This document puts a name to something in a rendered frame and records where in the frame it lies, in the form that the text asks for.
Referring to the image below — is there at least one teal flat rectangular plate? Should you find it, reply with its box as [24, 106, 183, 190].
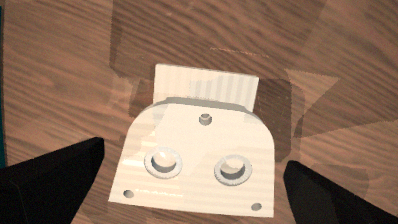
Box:
[0, 6, 6, 169]

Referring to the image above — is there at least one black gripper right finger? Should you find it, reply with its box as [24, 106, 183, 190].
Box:
[283, 160, 398, 224]

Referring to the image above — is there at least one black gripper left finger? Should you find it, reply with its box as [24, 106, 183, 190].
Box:
[0, 137, 105, 224]

